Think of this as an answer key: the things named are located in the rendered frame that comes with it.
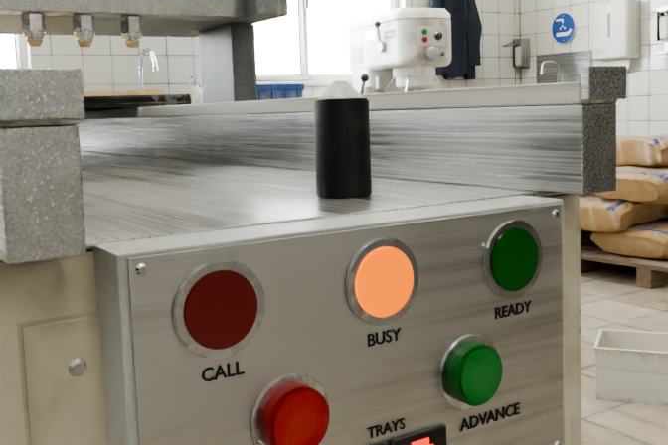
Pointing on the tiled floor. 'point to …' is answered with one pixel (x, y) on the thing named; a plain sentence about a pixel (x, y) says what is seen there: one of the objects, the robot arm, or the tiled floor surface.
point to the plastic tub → (631, 367)
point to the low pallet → (589, 257)
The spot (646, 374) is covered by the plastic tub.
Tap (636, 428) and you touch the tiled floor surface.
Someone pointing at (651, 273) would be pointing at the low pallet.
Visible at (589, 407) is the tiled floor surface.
